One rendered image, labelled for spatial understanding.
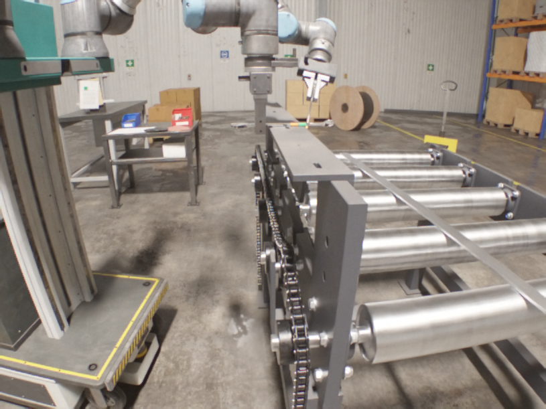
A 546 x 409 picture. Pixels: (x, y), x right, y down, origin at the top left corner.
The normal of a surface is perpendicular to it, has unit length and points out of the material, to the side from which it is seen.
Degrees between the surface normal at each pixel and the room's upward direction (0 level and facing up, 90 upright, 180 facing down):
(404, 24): 90
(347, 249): 90
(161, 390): 0
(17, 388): 90
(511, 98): 90
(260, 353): 0
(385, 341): 59
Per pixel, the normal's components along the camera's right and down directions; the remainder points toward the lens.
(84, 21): 0.64, 0.29
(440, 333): 0.08, -0.05
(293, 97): 0.02, 0.39
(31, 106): 1.00, 0.03
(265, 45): 0.32, 0.36
